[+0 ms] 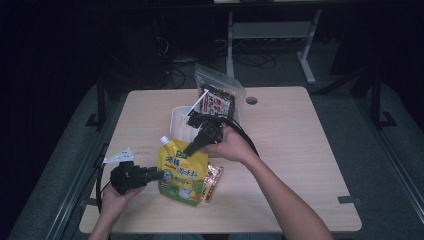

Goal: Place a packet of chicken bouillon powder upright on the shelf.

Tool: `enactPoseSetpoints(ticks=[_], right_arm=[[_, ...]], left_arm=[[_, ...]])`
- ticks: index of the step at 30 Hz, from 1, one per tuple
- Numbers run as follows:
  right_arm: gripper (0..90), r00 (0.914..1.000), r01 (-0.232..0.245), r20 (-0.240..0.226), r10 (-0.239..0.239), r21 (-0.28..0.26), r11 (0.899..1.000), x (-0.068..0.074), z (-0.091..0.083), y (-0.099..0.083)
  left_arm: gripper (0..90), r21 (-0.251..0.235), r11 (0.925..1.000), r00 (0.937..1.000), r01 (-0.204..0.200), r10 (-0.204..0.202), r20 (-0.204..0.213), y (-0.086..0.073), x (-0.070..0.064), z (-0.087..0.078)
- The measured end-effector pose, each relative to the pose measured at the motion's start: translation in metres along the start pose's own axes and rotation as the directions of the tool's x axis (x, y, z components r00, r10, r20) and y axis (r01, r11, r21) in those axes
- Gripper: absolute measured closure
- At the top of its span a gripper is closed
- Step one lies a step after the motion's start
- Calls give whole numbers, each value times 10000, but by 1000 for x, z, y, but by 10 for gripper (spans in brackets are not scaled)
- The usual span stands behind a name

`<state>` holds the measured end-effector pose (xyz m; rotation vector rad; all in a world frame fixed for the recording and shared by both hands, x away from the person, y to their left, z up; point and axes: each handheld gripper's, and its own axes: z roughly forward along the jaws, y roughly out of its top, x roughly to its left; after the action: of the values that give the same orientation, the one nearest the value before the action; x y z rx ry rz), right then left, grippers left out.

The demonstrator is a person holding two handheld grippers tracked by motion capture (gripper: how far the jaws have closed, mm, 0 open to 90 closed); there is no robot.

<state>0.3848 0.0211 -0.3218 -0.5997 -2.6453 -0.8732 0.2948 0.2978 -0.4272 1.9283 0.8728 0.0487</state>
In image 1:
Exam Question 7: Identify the white plastic container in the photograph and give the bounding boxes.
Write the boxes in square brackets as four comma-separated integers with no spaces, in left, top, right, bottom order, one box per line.
[169,105,242,145]

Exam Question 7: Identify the black metal stand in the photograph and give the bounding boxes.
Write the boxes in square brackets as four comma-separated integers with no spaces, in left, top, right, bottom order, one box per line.
[369,71,398,130]
[85,83,108,132]

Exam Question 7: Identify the person's right hand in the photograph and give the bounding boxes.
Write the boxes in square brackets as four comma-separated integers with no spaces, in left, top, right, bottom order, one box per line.
[201,125,260,165]

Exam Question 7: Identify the white metal desk frame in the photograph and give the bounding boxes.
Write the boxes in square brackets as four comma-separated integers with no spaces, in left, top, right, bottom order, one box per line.
[225,9,323,86]

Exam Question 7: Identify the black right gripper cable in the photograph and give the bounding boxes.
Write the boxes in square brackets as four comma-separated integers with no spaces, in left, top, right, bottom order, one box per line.
[215,114,260,157]

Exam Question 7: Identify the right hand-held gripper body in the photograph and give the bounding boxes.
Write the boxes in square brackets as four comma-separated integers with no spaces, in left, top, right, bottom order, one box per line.
[181,88,225,158]

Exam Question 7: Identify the red yellow snack bar packet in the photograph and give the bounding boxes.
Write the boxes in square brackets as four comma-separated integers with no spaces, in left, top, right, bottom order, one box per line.
[199,161,225,205]

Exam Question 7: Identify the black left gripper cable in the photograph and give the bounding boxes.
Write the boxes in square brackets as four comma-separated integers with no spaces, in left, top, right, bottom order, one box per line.
[95,162,115,213]

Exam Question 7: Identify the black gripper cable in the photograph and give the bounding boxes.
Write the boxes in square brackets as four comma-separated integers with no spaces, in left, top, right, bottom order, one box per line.
[215,114,260,157]
[95,162,115,213]

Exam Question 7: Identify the person's left hand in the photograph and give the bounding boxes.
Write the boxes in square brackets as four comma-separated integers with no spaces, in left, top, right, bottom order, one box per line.
[99,184,146,221]

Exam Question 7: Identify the black floor cables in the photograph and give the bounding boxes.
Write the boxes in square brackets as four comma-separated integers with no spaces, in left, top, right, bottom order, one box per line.
[156,35,278,90]

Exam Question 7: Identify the yellow spout pouch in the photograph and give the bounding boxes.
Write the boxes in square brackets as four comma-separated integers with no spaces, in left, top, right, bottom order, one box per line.
[156,135,210,208]

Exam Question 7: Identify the clear seaweed snack bag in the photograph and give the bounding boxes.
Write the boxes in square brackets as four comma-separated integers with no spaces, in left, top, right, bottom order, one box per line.
[193,62,247,125]

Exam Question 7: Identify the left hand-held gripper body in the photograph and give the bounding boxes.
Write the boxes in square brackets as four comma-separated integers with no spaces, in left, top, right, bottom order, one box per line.
[102,147,152,196]

